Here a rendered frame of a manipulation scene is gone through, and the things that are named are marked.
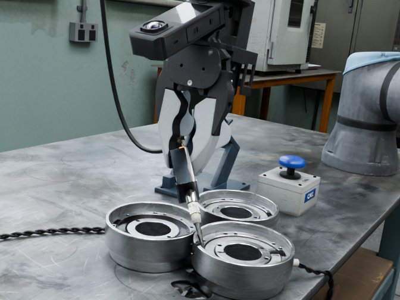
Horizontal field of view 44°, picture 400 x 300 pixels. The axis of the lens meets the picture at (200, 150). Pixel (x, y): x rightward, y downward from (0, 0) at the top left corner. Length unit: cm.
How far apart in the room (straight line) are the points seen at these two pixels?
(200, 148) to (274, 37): 226
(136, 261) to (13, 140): 192
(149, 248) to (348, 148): 58
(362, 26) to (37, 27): 279
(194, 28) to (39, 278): 29
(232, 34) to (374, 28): 379
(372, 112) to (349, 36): 344
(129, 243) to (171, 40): 21
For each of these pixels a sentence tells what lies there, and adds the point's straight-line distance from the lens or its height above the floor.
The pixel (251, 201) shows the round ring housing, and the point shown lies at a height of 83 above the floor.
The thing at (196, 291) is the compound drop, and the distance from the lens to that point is 50.
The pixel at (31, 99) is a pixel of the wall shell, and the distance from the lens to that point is 243.
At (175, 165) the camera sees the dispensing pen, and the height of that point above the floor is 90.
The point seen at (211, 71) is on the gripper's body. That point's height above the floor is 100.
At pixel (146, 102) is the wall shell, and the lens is 302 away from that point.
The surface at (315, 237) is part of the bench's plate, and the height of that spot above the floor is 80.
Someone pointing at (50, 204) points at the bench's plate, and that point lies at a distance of 70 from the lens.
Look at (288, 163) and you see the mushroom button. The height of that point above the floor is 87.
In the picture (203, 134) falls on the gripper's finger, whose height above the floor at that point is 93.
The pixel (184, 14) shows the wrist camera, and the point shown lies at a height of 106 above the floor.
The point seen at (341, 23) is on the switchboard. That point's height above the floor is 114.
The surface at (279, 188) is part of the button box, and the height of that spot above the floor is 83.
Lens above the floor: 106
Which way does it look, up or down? 15 degrees down
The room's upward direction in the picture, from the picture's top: 6 degrees clockwise
